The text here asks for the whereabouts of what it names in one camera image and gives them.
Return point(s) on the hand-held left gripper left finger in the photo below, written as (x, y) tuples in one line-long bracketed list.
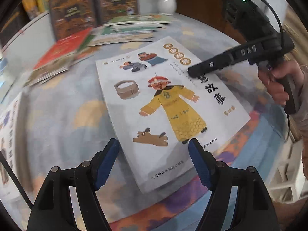
[(105, 166)]

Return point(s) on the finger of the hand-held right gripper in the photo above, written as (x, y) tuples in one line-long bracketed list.
[(207, 67)]

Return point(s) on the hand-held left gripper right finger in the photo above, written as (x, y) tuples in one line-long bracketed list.
[(199, 166)]

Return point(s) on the white book yellow-robed figure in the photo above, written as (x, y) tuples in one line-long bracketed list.
[(156, 125)]

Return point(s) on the row of shelf books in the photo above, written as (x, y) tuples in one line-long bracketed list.
[(31, 2)]

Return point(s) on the person's right hand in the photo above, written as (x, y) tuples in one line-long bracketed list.
[(278, 93)]

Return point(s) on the fan-print table mat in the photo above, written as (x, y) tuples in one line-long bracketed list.
[(72, 115)]

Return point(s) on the white ribbed vase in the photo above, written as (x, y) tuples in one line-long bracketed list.
[(167, 2)]

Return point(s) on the white side rack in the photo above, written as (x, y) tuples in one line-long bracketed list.
[(296, 180)]

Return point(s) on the dark ornate encyclopedia book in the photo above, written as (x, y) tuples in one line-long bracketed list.
[(71, 14), (118, 1)]

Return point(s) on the red cover book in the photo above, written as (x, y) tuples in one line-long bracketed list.
[(62, 48)]

